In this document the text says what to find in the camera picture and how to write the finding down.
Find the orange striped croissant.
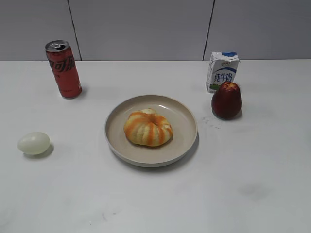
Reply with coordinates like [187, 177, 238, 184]
[124, 108, 173, 147]

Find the beige round plate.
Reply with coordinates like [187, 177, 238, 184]
[104, 95, 199, 167]

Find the dark red wax apple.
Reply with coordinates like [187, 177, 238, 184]
[211, 81, 242, 119]

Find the white blue milk carton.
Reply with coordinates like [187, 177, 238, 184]
[206, 52, 240, 93]

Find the red cola can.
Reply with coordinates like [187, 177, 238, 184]
[45, 40, 82, 99]

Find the white egg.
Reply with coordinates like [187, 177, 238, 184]
[17, 132, 51, 155]

